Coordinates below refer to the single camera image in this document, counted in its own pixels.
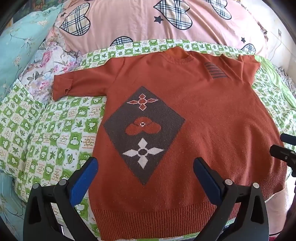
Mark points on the white pink floral pillow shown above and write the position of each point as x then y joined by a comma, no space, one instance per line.
50,60

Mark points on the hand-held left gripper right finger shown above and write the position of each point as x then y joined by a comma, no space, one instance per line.
207,178

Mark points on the teal floral pillow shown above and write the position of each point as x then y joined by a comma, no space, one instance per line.
20,46

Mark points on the orange knit sweater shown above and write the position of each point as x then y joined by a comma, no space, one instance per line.
208,104

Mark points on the white wall socket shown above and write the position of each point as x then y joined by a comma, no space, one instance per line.
279,33

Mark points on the pink quilt with plaid hearts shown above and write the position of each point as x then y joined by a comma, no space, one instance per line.
129,20

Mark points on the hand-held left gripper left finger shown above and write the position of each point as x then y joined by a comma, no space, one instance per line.
86,176

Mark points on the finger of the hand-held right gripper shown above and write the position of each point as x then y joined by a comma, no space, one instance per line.
289,139
282,153

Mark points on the green checked bedsheet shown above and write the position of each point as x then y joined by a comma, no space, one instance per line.
69,120

